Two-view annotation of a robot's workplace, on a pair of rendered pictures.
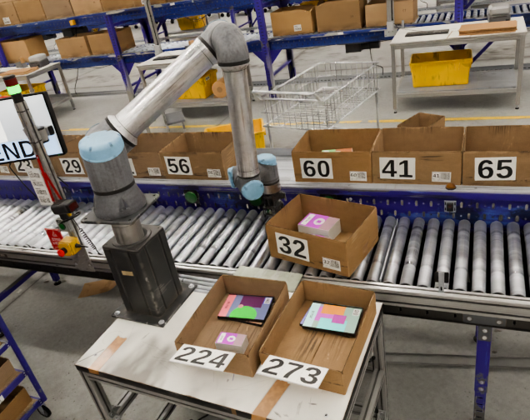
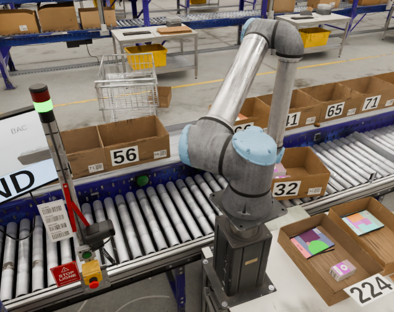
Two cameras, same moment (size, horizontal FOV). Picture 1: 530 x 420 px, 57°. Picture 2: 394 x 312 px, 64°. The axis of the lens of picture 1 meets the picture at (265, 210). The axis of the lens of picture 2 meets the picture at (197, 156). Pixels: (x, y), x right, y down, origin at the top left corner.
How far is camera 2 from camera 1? 1.79 m
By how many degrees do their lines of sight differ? 42
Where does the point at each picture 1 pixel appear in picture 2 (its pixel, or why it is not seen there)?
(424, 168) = (303, 117)
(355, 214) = (292, 155)
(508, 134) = (316, 90)
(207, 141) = (121, 129)
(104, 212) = (263, 211)
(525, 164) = (347, 105)
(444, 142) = not seen: hidden behind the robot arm
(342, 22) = (62, 24)
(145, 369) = not seen: outside the picture
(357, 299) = (360, 205)
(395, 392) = not seen: hidden behind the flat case
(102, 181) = (267, 181)
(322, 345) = (377, 241)
